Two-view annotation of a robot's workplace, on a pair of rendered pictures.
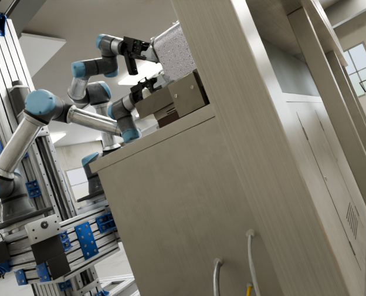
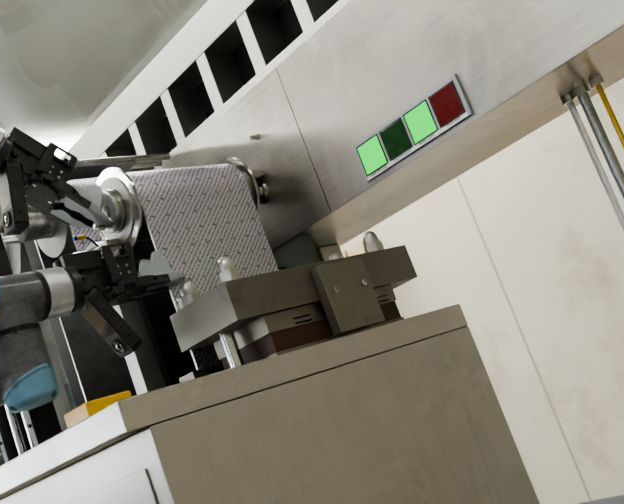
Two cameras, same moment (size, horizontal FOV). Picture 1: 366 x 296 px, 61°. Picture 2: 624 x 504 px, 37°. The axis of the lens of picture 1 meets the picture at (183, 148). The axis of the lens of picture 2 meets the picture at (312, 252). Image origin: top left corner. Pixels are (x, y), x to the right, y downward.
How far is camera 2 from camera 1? 147 cm
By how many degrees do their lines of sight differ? 75
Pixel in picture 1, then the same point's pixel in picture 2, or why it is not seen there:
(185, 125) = (381, 342)
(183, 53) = (206, 230)
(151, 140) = (316, 361)
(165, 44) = (164, 195)
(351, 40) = not seen: outside the picture
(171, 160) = (360, 408)
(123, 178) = (240, 447)
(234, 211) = not seen: outside the picture
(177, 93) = (336, 285)
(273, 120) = not seen: outside the picture
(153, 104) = (272, 294)
